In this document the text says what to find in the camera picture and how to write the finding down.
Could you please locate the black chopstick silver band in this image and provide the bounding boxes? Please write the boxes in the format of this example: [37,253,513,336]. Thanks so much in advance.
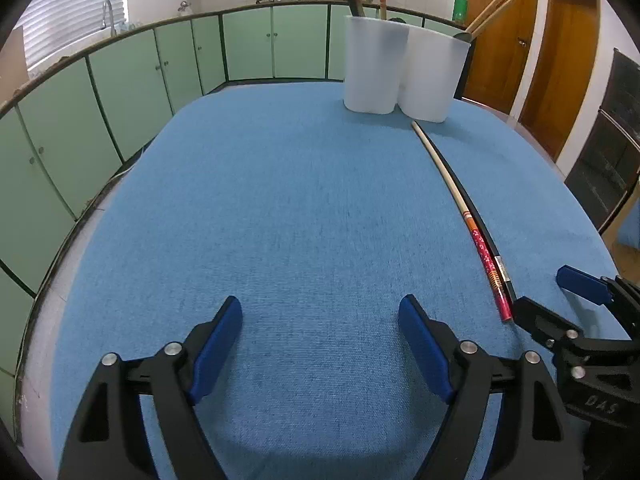
[421,127,515,309]

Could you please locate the red patterned bamboo chopstick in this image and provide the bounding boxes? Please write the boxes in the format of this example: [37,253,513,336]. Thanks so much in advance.
[411,122,512,322]

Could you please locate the wooden chopstick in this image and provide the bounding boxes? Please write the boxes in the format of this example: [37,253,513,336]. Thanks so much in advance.
[465,0,504,34]
[471,0,514,40]

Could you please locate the green kitchen cabinets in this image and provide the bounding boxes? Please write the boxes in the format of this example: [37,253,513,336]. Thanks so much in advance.
[1,6,445,424]

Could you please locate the black oven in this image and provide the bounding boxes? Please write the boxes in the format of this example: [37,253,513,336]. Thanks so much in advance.
[565,50,639,231]

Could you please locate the wooden door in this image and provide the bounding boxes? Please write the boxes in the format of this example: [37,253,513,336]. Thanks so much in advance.
[463,0,538,113]
[520,0,600,159]

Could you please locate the blue table cloth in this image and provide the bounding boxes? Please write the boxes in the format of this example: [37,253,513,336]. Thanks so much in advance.
[49,80,632,480]

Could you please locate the white holder right compartment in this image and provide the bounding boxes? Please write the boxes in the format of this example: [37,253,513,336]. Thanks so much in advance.
[398,25,471,124]

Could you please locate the white holder compartment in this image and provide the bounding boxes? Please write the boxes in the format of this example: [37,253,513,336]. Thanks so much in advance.
[344,16,409,115]
[398,25,471,124]

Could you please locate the green bottle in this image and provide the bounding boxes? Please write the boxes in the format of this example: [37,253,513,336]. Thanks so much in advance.
[452,0,468,24]

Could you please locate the white holder left compartment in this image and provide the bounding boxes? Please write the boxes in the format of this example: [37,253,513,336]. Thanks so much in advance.
[344,16,409,115]

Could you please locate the chrome faucet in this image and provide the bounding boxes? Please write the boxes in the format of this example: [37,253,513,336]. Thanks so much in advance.
[101,0,116,37]

